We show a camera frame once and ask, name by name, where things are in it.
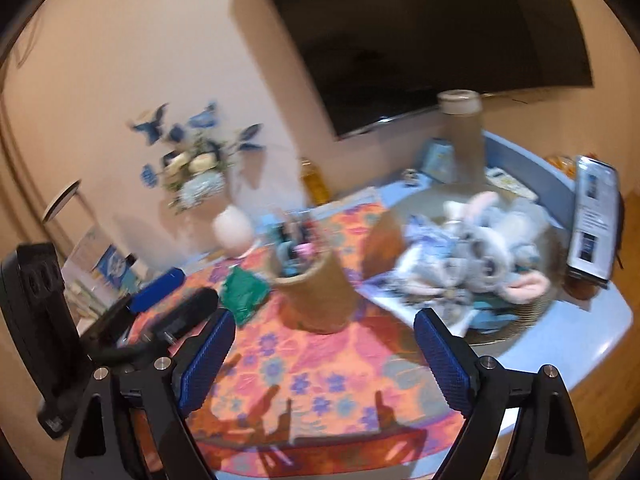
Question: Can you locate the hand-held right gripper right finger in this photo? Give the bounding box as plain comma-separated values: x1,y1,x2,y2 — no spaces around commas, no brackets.
413,307,590,480

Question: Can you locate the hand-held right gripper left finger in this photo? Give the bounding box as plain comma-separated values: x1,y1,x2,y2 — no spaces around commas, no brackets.
61,307,237,480

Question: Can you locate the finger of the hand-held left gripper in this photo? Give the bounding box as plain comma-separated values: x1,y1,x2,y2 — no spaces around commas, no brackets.
80,269,186,356
90,287,220,367

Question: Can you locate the green packet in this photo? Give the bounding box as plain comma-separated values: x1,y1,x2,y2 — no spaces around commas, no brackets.
221,266,273,326

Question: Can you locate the teal soft packet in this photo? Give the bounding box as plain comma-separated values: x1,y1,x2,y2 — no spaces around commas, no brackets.
472,300,516,328

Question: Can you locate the grey bunny plush toy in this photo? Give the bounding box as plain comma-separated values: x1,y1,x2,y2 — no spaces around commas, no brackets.
445,192,551,306

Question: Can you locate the large round glass plate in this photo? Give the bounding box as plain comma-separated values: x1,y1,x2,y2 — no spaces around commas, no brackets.
362,185,571,346

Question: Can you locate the blue white printed box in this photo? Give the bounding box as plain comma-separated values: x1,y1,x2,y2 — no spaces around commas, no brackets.
95,245,136,291

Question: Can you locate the floral table mat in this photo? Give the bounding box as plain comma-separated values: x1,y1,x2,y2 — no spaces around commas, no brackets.
127,200,471,478

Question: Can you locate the white round vase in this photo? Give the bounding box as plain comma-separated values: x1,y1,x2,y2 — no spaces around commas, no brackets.
212,206,253,256

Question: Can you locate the woven basket with items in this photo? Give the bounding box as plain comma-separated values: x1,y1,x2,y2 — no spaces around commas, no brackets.
270,250,358,335

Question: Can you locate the bunch of pens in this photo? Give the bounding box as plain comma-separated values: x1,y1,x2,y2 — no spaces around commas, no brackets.
260,210,318,278

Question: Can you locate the blue white flower bouquet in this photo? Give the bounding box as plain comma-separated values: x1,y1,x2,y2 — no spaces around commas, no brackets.
127,101,263,216

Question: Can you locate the yellow oil bottle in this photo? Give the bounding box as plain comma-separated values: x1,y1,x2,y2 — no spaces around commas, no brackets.
298,157,331,206

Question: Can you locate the light blue box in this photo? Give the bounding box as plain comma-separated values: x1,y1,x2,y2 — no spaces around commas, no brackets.
422,139,458,181

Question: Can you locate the smartphone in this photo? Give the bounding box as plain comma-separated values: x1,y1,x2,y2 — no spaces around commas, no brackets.
567,156,621,283

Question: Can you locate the tall jar with white lid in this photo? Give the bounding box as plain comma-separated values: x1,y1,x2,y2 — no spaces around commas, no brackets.
437,90,488,186

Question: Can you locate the orange snack bag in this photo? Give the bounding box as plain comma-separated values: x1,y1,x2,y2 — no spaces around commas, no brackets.
544,154,577,177

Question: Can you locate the black wall television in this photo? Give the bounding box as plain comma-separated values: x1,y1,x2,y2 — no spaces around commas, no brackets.
250,0,596,142

